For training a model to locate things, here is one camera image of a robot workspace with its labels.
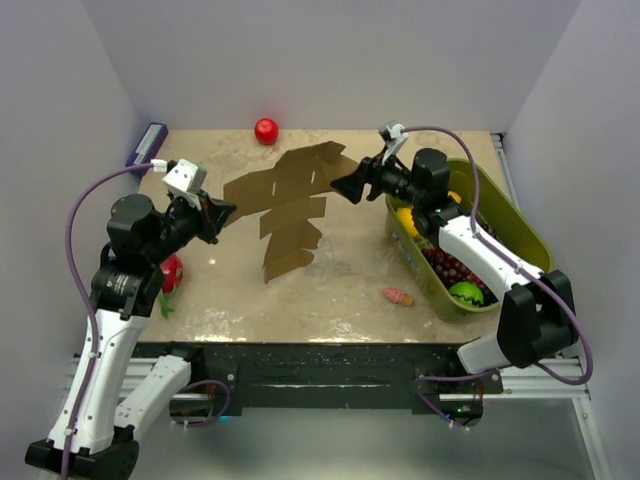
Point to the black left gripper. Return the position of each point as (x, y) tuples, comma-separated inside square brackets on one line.
[(212, 216)]

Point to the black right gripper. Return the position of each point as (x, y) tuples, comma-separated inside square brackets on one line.
[(370, 171)]

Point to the brown cardboard box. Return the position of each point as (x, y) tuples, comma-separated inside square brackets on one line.
[(288, 197)]

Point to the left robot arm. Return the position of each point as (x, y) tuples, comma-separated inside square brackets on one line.
[(98, 433)]

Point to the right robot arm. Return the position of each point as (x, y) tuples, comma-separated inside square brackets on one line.
[(536, 306)]

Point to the purple white rectangular box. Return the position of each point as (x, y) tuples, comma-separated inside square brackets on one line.
[(148, 145)]

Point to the orange in basket front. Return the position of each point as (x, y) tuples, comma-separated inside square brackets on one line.
[(404, 215)]

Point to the orange in basket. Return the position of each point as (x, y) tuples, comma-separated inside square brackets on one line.
[(404, 215), (454, 196)]

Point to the red dragon fruit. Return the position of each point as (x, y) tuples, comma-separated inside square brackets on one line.
[(172, 270)]

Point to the red apple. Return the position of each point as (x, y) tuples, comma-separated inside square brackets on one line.
[(266, 131)]

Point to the orange in basket back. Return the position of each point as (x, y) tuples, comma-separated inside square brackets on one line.
[(454, 196)]

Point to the pink toy ice cream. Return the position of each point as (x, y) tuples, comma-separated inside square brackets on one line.
[(398, 297)]

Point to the dark red grape bunch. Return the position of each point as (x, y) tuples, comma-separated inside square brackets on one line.
[(448, 269)]

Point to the green round toy fruit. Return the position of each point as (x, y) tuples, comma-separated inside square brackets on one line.
[(467, 293)]

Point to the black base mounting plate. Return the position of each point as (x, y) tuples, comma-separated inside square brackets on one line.
[(378, 376)]

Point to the olive green plastic basket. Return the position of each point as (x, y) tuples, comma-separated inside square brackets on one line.
[(495, 212)]

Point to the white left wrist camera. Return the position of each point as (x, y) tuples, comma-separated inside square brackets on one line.
[(185, 180)]

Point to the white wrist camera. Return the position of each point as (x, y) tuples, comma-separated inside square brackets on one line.
[(185, 180), (394, 136)]

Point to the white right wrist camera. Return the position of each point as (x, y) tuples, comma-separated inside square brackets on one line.
[(394, 136)]

